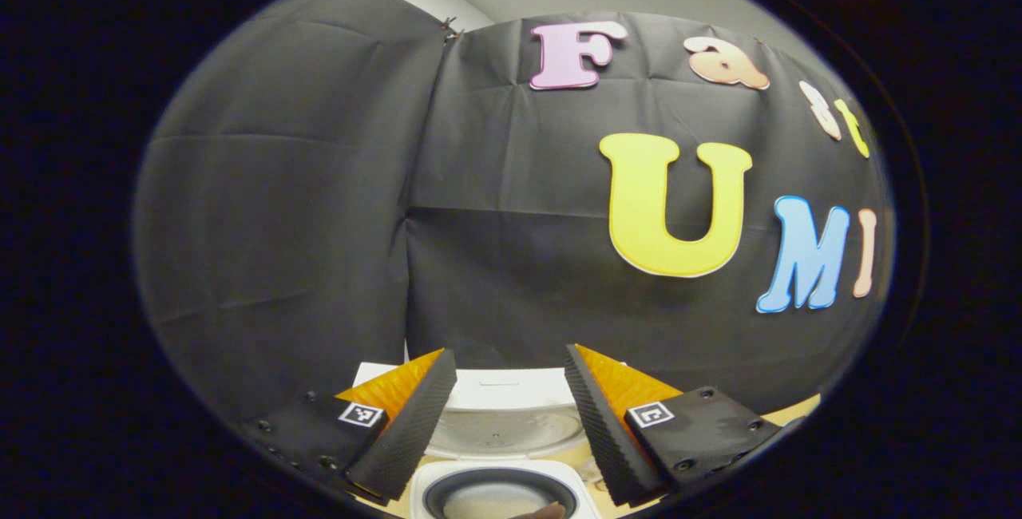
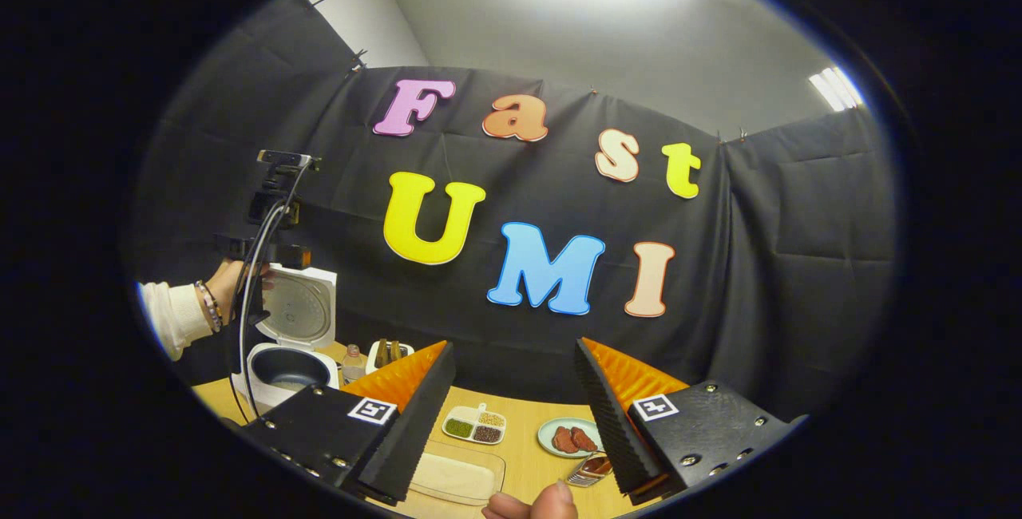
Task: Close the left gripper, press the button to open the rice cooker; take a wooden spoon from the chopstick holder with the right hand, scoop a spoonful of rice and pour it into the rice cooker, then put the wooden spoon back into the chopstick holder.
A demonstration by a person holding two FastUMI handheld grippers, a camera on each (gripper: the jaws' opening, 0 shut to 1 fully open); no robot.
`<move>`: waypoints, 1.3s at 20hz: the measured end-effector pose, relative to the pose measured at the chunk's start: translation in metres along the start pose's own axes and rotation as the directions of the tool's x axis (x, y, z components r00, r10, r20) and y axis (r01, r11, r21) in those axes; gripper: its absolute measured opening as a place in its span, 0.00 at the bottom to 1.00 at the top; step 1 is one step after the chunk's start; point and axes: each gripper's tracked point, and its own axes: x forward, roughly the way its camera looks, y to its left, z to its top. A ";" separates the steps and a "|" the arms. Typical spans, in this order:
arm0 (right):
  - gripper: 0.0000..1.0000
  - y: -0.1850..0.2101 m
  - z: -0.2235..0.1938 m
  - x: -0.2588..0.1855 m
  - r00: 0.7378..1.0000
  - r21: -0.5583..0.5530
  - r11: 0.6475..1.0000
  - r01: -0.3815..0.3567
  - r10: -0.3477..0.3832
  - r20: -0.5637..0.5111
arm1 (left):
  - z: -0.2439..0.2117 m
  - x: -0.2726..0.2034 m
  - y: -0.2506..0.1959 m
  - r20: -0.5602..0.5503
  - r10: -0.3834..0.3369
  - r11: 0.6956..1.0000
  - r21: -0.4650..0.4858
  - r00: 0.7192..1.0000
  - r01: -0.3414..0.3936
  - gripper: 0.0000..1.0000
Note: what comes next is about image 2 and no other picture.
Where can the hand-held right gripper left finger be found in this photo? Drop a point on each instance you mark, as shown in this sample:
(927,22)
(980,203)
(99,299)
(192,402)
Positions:
(411,423)

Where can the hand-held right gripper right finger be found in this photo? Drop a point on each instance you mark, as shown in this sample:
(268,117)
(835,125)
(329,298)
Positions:
(611,423)

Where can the white chopstick holder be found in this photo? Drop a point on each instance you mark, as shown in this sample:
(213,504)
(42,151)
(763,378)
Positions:
(403,353)

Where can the clear rice container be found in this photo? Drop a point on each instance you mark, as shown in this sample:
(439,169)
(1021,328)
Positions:
(463,477)

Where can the white rice cooker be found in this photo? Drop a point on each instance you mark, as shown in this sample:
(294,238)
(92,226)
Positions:
(299,311)

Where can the brown meat piece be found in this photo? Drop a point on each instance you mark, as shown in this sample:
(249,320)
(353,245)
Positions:
(564,441)
(584,439)

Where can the white divided grain dish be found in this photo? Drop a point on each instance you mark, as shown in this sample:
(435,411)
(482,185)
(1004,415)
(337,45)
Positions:
(474,425)

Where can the pale green plate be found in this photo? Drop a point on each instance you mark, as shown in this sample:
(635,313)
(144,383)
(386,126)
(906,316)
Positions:
(551,447)

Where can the wooden utensil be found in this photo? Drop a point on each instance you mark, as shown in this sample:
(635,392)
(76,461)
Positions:
(381,351)

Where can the small clear bottle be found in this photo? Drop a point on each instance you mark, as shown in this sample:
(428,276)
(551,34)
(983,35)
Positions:
(353,366)

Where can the black backdrop cloth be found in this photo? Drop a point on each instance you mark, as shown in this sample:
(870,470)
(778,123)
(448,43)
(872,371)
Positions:
(758,263)

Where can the ceiling light panel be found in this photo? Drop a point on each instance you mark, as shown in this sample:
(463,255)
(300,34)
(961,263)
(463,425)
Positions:
(834,88)

